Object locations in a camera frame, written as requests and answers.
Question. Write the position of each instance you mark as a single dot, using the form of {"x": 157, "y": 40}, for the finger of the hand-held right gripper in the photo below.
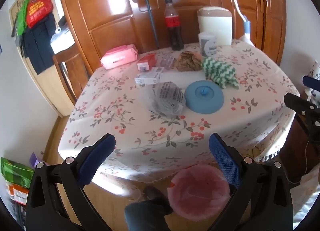
{"x": 298, "y": 104}
{"x": 311, "y": 82}

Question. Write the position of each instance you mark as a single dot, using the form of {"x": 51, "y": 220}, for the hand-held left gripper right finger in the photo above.
{"x": 225, "y": 163}

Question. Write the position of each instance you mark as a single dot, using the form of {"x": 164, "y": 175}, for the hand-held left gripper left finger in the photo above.
{"x": 97, "y": 161}

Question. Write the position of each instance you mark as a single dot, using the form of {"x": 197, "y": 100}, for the pink trash bin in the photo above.
{"x": 197, "y": 191}

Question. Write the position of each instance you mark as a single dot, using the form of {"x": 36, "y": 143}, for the brown paper bag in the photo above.
{"x": 187, "y": 61}

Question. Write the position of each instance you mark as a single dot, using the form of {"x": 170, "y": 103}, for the white spotted cloth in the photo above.
{"x": 315, "y": 70}

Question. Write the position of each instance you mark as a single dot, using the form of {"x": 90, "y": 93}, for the purple small object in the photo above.
{"x": 35, "y": 159}

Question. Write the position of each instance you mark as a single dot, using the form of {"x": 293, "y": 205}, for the floral tablecloth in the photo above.
{"x": 150, "y": 126}

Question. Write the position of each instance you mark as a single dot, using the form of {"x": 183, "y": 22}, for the blue silicone lid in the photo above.
{"x": 205, "y": 101}

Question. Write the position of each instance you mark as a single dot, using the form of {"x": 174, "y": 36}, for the person's leg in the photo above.
{"x": 147, "y": 213}

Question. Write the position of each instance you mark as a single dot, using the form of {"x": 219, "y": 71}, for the green packet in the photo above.
{"x": 15, "y": 173}

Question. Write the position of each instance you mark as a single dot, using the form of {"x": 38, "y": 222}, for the orange box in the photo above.
{"x": 17, "y": 193}

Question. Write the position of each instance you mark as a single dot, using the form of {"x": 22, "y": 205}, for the green zigzag cloth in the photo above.
{"x": 217, "y": 71}

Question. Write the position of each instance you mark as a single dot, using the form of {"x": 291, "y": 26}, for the white patterned bedding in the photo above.
{"x": 307, "y": 196}

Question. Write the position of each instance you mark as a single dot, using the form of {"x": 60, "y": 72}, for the clear printed plastic bag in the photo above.
{"x": 165, "y": 96}

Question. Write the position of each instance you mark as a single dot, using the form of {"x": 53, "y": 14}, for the white medicine box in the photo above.
{"x": 150, "y": 76}

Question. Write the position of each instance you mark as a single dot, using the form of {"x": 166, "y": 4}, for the wooden chair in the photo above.
{"x": 75, "y": 63}

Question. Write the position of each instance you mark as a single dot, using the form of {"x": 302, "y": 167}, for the pink wet wipes pack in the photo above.
{"x": 117, "y": 57}

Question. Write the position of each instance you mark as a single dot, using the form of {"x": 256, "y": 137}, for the white printed paper cup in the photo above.
{"x": 207, "y": 43}

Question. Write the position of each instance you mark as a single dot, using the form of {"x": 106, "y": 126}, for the white container brown lid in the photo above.
{"x": 217, "y": 25}

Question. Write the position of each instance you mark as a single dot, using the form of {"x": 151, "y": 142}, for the red small box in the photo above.
{"x": 146, "y": 62}

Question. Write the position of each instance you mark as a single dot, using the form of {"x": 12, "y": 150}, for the dark hanging jacket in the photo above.
{"x": 40, "y": 46}

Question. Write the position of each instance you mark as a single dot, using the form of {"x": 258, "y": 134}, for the cola bottle red label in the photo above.
{"x": 173, "y": 33}

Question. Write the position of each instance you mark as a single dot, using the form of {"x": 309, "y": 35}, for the black pole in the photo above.
{"x": 150, "y": 13}

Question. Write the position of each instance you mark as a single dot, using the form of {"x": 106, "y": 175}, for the red hanging bag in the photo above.
{"x": 37, "y": 11}

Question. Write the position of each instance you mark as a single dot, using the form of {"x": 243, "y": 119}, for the green hanging bag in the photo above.
{"x": 21, "y": 18}

